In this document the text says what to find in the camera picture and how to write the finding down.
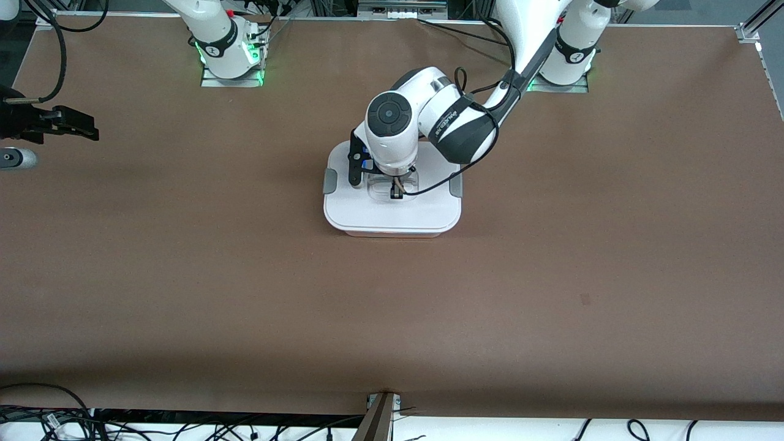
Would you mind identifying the white box lid grey clips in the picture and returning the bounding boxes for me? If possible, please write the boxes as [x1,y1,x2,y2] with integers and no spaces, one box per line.
[323,140,464,232]

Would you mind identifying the pink translucent box base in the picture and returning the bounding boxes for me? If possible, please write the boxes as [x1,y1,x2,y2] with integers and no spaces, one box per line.
[342,227,444,239]

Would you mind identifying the brown paper table cover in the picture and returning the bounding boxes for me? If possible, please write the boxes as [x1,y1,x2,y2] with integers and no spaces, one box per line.
[0,11,784,423]

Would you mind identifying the grey metal socket panel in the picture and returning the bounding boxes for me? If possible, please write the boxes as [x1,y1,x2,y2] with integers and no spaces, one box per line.
[357,0,449,20]

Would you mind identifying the black arched cable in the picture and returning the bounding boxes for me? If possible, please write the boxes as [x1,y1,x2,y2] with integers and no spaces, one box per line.
[37,0,110,32]

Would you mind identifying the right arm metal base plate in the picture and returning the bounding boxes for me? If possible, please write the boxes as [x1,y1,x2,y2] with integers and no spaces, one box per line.
[201,34,270,88]

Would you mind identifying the long black base cable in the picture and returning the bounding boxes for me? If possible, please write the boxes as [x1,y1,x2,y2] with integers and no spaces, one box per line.
[418,17,510,48]

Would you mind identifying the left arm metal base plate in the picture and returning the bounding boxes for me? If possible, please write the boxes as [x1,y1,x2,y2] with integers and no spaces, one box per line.
[524,72,590,94]

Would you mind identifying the short black base cable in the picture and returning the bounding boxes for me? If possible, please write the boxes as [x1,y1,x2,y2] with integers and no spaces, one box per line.
[483,17,515,50]

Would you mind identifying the brown stand post with bracket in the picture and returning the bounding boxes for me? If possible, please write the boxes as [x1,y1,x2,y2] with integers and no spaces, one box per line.
[352,392,402,441]

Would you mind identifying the black looped cable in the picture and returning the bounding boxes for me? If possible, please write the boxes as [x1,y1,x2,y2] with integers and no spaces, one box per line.
[0,383,94,429]

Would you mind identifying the black cable with white tag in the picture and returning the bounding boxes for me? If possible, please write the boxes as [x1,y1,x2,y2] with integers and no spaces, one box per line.
[0,405,123,441]

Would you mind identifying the aluminium frame rail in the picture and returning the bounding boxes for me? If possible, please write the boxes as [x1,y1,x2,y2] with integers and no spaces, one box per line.
[737,0,784,120]

